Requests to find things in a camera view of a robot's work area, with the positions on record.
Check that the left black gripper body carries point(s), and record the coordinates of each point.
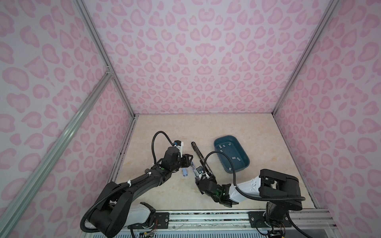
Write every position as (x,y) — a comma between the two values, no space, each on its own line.
(176,166)

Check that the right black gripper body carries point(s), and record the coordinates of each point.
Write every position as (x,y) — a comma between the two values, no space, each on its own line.
(198,183)

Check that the black stapler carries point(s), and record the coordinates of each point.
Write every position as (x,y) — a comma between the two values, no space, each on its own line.
(202,159)

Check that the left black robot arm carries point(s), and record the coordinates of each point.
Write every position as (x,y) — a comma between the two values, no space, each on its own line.
(109,214)

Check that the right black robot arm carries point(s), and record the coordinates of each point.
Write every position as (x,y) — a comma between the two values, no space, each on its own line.
(280,191)

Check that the teal plastic tray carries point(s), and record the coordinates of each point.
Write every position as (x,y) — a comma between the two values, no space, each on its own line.
(237,152)

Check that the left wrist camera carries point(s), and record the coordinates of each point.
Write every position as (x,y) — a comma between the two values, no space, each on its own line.
(179,145)

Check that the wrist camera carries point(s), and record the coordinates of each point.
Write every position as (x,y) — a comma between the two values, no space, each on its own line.
(179,145)
(203,174)

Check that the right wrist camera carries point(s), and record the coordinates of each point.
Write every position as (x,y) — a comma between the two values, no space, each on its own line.
(203,174)

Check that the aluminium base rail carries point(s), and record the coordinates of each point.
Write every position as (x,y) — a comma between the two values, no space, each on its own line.
(317,223)

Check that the aluminium frame strut left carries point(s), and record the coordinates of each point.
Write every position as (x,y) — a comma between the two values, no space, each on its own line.
(21,202)

